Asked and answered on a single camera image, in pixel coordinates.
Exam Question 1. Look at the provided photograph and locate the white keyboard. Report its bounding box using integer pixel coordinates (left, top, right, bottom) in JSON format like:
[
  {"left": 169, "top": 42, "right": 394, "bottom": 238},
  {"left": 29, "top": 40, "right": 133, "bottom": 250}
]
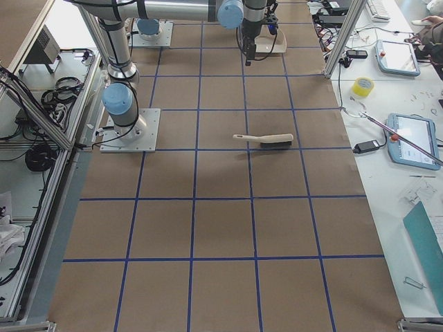
[{"left": 365, "top": 0, "right": 390, "bottom": 23}]

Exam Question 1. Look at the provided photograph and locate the blue teach pendant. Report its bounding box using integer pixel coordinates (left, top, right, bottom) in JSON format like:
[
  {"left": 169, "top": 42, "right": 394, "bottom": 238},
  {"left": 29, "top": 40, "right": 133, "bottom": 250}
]
[
  {"left": 386, "top": 113, "right": 441, "bottom": 170},
  {"left": 374, "top": 39, "right": 421, "bottom": 77}
]

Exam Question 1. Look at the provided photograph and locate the yellow tape roll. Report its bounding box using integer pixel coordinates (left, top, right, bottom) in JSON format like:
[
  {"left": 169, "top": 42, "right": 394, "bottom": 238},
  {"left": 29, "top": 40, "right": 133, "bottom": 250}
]
[{"left": 351, "top": 77, "right": 374, "bottom": 98}]

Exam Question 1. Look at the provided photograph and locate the upper blue teach pendant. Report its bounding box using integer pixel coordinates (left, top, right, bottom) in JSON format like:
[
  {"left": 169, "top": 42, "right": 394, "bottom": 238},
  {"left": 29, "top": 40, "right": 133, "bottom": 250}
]
[{"left": 374, "top": 39, "right": 421, "bottom": 77}]

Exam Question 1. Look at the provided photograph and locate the beige plastic dustpan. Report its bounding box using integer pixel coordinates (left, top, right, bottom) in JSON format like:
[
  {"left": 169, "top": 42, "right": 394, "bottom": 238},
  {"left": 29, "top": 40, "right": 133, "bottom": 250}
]
[{"left": 255, "top": 28, "right": 287, "bottom": 55}]

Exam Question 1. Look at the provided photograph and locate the teal folder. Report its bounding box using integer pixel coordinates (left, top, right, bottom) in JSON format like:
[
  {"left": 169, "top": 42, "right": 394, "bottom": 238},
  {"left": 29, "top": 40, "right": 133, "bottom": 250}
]
[{"left": 403, "top": 201, "right": 442, "bottom": 315}]

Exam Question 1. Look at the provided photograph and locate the lower blue teach pendant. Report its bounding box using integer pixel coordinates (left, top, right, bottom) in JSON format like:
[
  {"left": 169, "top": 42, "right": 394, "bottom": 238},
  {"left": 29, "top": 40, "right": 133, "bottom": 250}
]
[{"left": 386, "top": 113, "right": 441, "bottom": 170}]

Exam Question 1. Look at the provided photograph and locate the coiled black cable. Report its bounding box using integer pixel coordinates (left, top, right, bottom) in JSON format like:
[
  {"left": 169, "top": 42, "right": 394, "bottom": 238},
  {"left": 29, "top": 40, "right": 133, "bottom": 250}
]
[{"left": 24, "top": 142, "right": 56, "bottom": 173}]

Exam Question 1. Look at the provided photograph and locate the beige hand brush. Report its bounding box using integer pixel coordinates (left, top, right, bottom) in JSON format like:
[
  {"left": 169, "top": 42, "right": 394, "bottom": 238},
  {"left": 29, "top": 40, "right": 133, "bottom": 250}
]
[{"left": 232, "top": 133, "right": 294, "bottom": 149}]

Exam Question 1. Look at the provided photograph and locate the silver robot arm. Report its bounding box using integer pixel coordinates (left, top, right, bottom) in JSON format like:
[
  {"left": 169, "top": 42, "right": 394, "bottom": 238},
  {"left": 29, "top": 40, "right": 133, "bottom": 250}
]
[
  {"left": 137, "top": 1, "right": 278, "bottom": 39},
  {"left": 72, "top": 1, "right": 278, "bottom": 81}
]

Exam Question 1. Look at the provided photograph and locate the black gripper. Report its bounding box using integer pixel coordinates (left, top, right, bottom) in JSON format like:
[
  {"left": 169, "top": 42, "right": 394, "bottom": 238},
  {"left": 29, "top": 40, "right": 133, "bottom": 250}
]
[
  {"left": 264, "top": 0, "right": 278, "bottom": 35},
  {"left": 242, "top": 28, "right": 260, "bottom": 66}
]

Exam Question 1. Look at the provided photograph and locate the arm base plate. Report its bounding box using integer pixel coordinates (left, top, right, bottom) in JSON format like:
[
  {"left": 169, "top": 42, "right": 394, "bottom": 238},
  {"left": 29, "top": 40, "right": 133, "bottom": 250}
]
[
  {"left": 128, "top": 19, "right": 174, "bottom": 48},
  {"left": 100, "top": 109, "right": 161, "bottom": 153}
]

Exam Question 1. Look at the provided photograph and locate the black power brick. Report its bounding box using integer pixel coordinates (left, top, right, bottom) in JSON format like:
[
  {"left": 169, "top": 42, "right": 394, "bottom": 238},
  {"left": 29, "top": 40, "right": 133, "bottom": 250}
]
[{"left": 352, "top": 140, "right": 386, "bottom": 154}]

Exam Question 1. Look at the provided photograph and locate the diagonal aluminium frame strut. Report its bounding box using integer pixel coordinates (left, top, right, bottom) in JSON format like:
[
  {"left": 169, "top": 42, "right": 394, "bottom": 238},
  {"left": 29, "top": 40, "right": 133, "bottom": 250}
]
[{"left": 323, "top": 0, "right": 366, "bottom": 79}]

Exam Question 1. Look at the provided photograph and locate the black cable bundle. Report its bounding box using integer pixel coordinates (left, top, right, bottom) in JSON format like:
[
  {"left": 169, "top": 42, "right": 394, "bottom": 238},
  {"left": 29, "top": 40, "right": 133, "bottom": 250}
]
[{"left": 40, "top": 76, "right": 86, "bottom": 108}]

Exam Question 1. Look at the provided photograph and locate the grey metal box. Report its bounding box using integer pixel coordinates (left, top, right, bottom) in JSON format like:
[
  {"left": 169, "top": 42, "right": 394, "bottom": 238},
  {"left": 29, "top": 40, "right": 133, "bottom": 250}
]
[{"left": 19, "top": 24, "right": 61, "bottom": 74}]

